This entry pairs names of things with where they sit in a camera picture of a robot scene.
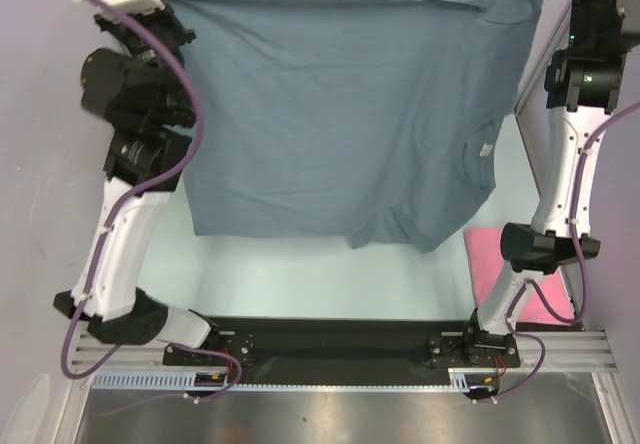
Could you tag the grey blue t shirt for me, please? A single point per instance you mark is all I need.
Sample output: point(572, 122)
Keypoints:
point(372, 120)

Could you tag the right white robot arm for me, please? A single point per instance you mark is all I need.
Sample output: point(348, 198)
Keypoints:
point(583, 83)

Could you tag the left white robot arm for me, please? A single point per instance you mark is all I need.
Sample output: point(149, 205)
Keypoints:
point(140, 89)

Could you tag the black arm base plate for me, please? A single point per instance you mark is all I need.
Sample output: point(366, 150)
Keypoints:
point(329, 352)

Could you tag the blue slotted cable duct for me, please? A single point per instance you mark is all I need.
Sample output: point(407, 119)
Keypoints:
point(210, 381)

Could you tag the aluminium front rail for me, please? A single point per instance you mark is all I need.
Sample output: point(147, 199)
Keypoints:
point(570, 352)

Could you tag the right aluminium corner post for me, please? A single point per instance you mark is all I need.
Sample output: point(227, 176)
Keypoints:
point(551, 27)

